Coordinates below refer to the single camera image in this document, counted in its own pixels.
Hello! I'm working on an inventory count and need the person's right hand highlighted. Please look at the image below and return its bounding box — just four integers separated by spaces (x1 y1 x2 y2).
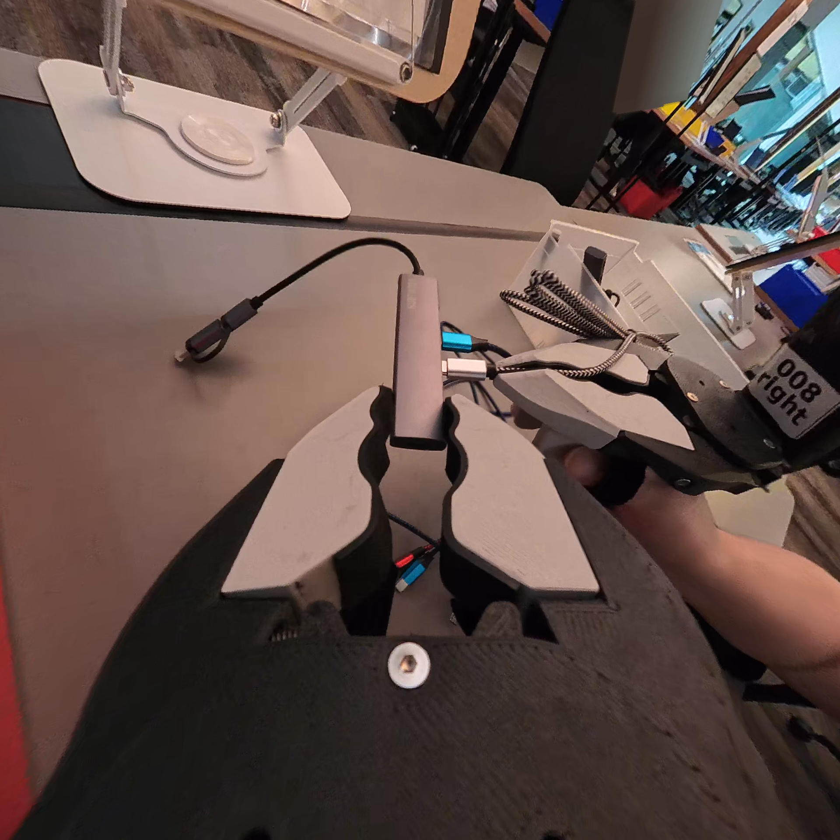
512 405 719 547

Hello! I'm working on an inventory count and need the grey usb hub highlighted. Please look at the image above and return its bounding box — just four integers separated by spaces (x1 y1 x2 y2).
174 238 448 452

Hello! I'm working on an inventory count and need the instruction board stand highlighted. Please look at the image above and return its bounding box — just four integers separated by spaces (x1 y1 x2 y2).
699 233 840 350
38 0 483 221

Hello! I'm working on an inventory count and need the black cabinet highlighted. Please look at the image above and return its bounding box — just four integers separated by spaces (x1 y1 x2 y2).
508 0 636 206

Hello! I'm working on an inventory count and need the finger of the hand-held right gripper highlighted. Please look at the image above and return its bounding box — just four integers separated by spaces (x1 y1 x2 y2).
493 341 672 388
492 374 697 454

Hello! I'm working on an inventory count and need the blue plastic bin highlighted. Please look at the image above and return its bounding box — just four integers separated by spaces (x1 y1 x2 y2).
755 262 829 329

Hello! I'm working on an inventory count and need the blue braided cable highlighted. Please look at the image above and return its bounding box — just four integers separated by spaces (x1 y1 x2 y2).
387 320 526 593

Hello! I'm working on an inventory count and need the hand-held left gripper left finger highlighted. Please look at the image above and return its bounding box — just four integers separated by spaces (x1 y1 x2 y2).
222 386 396 614

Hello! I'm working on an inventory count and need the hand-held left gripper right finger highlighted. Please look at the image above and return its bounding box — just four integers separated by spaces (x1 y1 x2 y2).
440 392 601 611

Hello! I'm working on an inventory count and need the clear plastic bin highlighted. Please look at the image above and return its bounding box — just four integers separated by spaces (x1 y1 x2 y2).
508 220 680 349

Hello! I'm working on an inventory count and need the black white braided usb-c cable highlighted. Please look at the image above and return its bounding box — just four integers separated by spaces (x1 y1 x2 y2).
441 269 673 382

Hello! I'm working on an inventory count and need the person's right forearm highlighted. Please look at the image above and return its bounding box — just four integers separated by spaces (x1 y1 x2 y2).
630 518 840 716

